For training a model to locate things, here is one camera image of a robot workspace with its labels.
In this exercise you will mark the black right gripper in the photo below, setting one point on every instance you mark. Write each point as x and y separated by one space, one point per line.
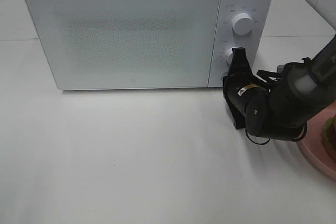
240 86

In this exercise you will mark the white microwave door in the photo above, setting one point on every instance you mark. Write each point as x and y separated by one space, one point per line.
126 44

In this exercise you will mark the pink round plate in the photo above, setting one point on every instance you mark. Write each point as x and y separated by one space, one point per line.
311 146

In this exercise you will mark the burger with lettuce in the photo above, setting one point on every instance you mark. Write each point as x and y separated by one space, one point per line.
328 137

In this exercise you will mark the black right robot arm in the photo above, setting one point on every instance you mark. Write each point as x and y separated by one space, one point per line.
277 105

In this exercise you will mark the lower white microwave knob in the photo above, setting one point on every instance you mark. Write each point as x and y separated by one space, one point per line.
228 56

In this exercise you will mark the white microwave knob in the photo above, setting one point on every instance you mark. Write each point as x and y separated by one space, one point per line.
242 23
228 56

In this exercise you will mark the upper white microwave knob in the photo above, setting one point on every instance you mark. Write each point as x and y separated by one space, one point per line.
242 23

